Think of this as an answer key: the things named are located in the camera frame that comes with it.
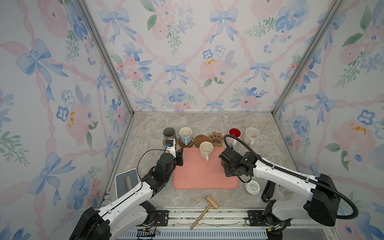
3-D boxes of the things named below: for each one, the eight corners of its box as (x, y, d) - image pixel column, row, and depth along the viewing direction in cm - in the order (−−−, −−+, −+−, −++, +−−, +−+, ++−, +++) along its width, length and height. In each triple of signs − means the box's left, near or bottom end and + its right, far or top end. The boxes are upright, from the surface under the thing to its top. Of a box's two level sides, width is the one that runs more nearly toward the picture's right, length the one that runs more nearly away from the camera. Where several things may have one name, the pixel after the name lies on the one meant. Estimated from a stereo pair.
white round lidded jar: (244, 196, 82) (248, 192, 77) (242, 184, 86) (245, 180, 81) (256, 196, 82) (261, 192, 77) (254, 184, 86) (258, 180, 81)
